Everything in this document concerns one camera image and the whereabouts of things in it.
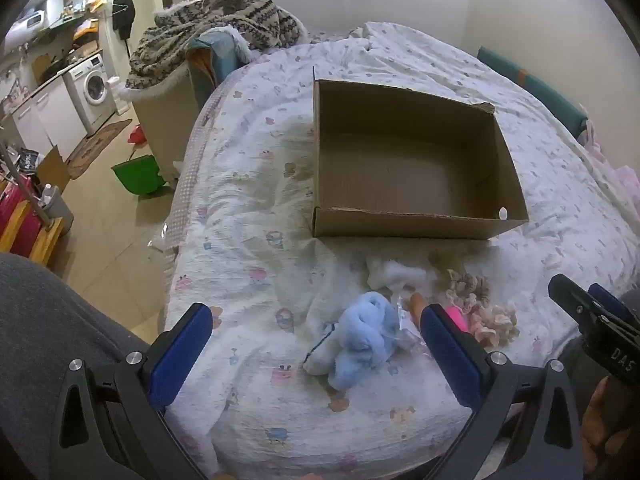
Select light blue fuzzy sock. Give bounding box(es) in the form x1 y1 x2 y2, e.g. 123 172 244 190
302 291 401 390

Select clear plastic wrapper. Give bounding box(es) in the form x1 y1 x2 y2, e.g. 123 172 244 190
392 295 432 357

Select brown cardboard box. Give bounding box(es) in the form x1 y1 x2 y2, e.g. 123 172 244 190
311 66 530 240

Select teal headboard cushion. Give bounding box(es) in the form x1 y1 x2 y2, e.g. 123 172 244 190
476 46 588 138

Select pink cloth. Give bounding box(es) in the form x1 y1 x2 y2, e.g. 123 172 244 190
580 120 640 221

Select beige storage bin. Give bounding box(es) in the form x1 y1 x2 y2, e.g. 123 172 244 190
120 67 211 181

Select grey waste bin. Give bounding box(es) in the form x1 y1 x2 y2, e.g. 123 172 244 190
37 186 75 236

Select white kitchen cabinet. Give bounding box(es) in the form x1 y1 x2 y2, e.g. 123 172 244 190
10 77 88 161

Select yellow wooden frame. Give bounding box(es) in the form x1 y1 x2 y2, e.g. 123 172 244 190
0 200 66 268

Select red suitcase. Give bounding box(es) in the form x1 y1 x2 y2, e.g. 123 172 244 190
0 175 41 258

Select person's right hand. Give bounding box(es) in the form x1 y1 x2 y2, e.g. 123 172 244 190
582 376 640 463

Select green dustpan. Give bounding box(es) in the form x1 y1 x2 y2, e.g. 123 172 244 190
111 155 173 196

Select tan fuzzy scrunchie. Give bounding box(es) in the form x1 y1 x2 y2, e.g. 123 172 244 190
429 249 466 272

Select black hanging garment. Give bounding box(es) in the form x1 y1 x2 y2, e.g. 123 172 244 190
112 0 136 40

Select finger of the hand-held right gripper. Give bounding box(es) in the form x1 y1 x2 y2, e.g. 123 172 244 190
588 283 640 341
548 274 608 332

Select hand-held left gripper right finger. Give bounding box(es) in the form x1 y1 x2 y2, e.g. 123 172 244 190
419 303 586 480

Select teal cushion with white fur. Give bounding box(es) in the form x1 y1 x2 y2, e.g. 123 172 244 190
186 25 251 98

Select cream scrunchie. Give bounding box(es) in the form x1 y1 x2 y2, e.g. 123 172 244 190
470 305 521 348

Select pink soft toy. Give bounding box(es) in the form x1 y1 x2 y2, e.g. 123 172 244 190
447 307 471 333

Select white printed duvet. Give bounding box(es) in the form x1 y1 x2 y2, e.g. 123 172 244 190
162 21 640 480

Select brown floor rug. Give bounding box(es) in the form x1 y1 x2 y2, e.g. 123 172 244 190
65 119 133 181

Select flat cardboard piece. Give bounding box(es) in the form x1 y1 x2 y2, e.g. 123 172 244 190
35 145 72 193

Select metal pole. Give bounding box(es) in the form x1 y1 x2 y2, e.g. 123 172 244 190
0 140 51 231

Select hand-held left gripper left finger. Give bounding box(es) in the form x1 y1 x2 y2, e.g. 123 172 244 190
59 302 215 480

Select white fuzzy sock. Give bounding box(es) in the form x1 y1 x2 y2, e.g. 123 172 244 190
365 255 441 293

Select patterned knit blanket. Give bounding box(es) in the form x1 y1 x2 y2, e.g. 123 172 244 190
125 0 307 92

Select beige lace scrunchie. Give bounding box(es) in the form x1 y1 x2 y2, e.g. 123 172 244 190
446 269 493 311

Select white washing machine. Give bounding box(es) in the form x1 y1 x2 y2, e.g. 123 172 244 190
65 52 118 133

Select person's grey trouser leg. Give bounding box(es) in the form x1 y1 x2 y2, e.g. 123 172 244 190
0 252 161 480

